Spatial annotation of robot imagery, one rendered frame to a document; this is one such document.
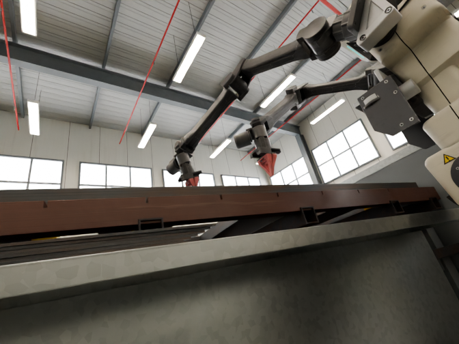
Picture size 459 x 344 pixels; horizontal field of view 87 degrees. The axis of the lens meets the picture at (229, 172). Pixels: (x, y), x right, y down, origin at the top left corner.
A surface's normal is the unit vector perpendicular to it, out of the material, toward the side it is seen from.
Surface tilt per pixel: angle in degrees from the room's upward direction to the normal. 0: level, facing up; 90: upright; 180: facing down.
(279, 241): 90
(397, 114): 90
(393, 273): 90
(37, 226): 90
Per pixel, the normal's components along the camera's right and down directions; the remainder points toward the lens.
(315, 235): 0.41, -0.46
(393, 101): -0.81, -0.08
